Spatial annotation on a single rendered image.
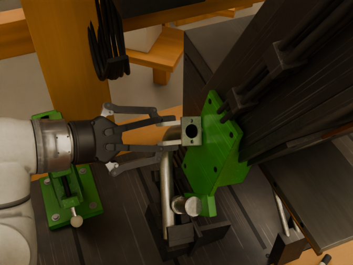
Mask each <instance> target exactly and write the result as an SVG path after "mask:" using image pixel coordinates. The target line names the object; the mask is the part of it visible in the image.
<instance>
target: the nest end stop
mask: <svg viewBox="0 0 353 265"><path fill-rule="evenodd" d="M189 242H194V237H189V238H184V239H180V240H175V241H170V242H169V241H168V240H166V239H163V238H160V244H162V245H165V246H167V247H173V246H178V245H181V244H185V243H189Z"/></svg>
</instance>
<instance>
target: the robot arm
mask: <svg viewBox="0 0 353 265"><path fill-rule="evenodd" d="M101 108H102V110H101V112H100V115H99V116H97V117H95V118H94V119H88V120H75V121H70V122H68V123H67V122H66V121H65V119H63V118H62V119H55V120H53V119H52V120H50V119H49V118H48V119H33V120H22V119H15V118H10V117H0V265H37V234H36V224H35V216H34V211H33V207H32V202H31V197H30V182H31V175H35V174H43V173H48V172H56V171H64V170H68V169H69V168H70V165H71V163H72V164H73V165H80V164H89V163H94V162H98V163H100V164H104V165H105V167H106V168H107V173H108V175H110V176H113V177H115V176H117V175H118V174H120V173H122V172H123V171H125V170H129V169H133V168H138V167H142V166H146V165H150V164H155V163H158V162H160V161H161V155H162V153H163V152H165V151H175V150H178V149H179V146H178V144H181V139H178V140H167V141H158V142H157V145H158V146H154V145H128V144H123V141H122V132H125V131H128V130H133V129H137V128H141V127H145V126H149V125H153V124H155V125H156V126H157V127H162V126H172V125H180V124H181V121H180V120H176V117H175V115H168V116H159V115H158V113H157V109H156V108H155V107H139V106H117V105H115V104H112V103H110V102H106V103H103V104H102V105H101ZM113 113H116V114H149V117H150V118H147V119H143V120H138V121H134V122H131V123H127V124H122V125H117V124H115V123H114V122H112V121H111V120H109V119H108V118H106V117H107V116H111V115H113ZM121 151H144V152H153V154H152V156H148V157H144V158H139V159H135V160H131V161H126V162H122V163H119V164H118V163H116V162H113V163H111V162H110V161H111V160H112V159H113V158H114V157H115V156H116V155H117V154H118V153H119V152H121Z"/></svg>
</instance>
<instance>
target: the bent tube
mask: <svg viewBox="0 0 353 265"><path fill-rule="evenodd" d="M180 119H181V124H180V125H172V126H171V127H169V128H168V130H167V131H166V132H165V134H164V136H163V138H162V141H167V140H178V139H181V146H201V145H202V131H201V116H195V117H180ZM190 119H192V122H190ZM191 140H192V143H191V142H190V141H191ZM159 174H160V192H161V210H162V228H163V239H166V240H167V239H168V238H167V229H166V227H169V226H175V225H176V216H175V213H174V212H173V211H172V210H171V208H170V201H171V199H172V198H173V197H174V182H173V151H165V152H163V153H162V155H161V161H160V162H159Z"/></svg>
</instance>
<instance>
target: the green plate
mask: <svg viewBox="0 0 353 265"><path fill-rule="evenodd" d="M222 104H223V101H222V100H221V98H220V97H219V95H218V94H217V92H216V91H215V90H210V91H209V93H208V96H207V98H206V101H205V104H204V106H203V109H202V112H201V114H200V116H201V128H202V129H203V133H202V145H201V146H188V149H187V151H186V154H185V157H184V159H183V163H182V165H181V167H182V169H183V171H184V173H185V175H186V177H187V179H188V181H189V183H190V185H191V187H192V189H193V191H194V193H203V194H208V196H209V197H211V196H214V194H215V192H216V190H217V188H218V187H220V186H226V185H232V184H238V183H242V182H243V181H244V179H245V177H246V175H247V173H248V172H249V170H250V168H251V166H249V167H247V162H248V161H245V162H242V163H238V156H239V152H238V148H239V145H240V141H241V139H242V136H243V134H244V133H243V131H242V130H241V128H240V127H239V125H238V124H237V122H236V121H235V120H233V121H230V120H228V121H226V122H225V123H224V124H222V123H220V119H221V118H222V117H223V116H224V115H225V114H227V113H228V112H227V111H226V110H225V111H223V112H222V113H221V114H220V115H219V114H217V113H216V111H217V110H218V109H219V107H220V106H221V105H222Z"/></svg>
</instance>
